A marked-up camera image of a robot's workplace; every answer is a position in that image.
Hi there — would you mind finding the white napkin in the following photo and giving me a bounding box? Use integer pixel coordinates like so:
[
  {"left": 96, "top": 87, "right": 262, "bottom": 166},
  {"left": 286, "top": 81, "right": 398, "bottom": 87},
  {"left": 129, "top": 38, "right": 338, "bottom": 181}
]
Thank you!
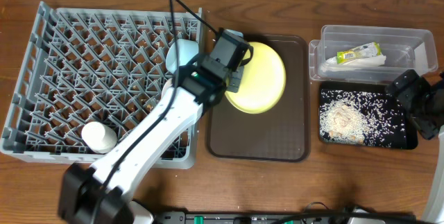
[{"left": 321, "top": 55, "right": 386, "bottom": 71}]

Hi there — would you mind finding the pink white bowl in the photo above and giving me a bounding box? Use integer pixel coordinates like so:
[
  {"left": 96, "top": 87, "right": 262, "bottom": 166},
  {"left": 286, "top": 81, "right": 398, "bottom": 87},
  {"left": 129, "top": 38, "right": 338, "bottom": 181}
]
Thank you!
[{"left": 161, "top": 78, "right": 173, "bottom": 98}]

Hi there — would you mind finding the white paper cup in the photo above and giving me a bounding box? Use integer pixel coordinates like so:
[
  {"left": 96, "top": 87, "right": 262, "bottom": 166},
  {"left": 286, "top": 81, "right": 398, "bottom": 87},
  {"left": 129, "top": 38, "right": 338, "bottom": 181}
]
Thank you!
[{"left": 81, "top": 121, "right": 118, "bottom": 154}]

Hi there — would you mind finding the green yellow snack wrapper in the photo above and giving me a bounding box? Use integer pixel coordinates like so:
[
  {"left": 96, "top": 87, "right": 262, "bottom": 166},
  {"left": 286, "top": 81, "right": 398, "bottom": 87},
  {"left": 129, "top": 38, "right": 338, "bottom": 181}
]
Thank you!
[{"left": 336, "top": 42, "right": 382, "bottom": 64}]

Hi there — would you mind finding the black waste tray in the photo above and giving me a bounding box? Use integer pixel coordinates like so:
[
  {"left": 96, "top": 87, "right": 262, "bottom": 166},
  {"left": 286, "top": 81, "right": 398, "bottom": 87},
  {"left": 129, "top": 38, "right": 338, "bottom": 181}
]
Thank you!
[{"left": 318, "top": 80, "right": 419, "bottom": 150}]

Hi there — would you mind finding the yellow plate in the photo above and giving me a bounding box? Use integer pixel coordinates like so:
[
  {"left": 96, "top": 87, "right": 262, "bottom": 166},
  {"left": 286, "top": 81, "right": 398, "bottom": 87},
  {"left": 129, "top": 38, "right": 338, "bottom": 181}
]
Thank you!
[{"left": 225, "top": 42, "right": 287, "bottom": 114}]

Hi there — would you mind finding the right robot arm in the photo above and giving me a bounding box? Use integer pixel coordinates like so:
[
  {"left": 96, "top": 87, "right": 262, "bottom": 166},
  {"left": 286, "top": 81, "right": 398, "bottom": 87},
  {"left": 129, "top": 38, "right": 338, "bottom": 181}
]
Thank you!
[{"left": 385, "top": 69, "right": 443, "bottom": 223}]

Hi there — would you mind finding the light blue bowl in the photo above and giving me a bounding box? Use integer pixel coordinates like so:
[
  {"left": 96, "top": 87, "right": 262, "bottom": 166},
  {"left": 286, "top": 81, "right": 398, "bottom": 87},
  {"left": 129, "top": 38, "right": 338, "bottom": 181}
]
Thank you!
[{"left": 165, "top": 39, "right": 199, "bottom": 74}]

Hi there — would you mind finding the black equipment bar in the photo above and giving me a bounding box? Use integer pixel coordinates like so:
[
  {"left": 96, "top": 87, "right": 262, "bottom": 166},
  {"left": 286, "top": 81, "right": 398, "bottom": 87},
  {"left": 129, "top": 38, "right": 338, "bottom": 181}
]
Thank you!
[{"left": 148, "top": 202, "right": 423, "bottom": 224}]

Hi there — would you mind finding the rice and nuts pile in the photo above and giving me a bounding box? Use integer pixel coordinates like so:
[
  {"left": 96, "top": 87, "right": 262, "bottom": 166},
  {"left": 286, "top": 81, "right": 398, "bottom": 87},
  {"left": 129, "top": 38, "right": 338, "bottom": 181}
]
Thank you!
[{"left": 318, "top": 89, "right": 409, "bottom": 147}]

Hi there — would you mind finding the dark brown tray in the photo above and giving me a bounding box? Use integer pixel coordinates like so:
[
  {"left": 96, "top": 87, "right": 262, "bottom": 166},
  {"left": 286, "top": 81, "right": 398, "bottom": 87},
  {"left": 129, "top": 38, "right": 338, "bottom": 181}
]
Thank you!
[{"left": 206, "top": 34, "right": 311, "bottom": 162}]

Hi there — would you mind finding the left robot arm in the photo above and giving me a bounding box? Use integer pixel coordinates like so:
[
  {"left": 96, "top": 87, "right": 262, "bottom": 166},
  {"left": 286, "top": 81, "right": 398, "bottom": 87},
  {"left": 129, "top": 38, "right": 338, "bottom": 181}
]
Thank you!
[{"left": 58, "top": 29, "right": 254, "bottom": 223}]

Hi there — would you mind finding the clear plastic bin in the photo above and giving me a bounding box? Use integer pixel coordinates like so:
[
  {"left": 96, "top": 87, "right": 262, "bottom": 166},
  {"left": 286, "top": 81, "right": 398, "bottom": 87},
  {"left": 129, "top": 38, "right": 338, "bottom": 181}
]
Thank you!
[{"left": 309, "top": 25, "right": 438, "bottom": 84}]

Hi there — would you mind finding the grey dishwasher rack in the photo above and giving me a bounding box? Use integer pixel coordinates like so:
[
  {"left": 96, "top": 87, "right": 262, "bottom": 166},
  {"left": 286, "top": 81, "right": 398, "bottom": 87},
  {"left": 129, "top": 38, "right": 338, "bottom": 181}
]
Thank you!
[{"left": 1, "top": 3, "right": 204, "bottom": 164}]

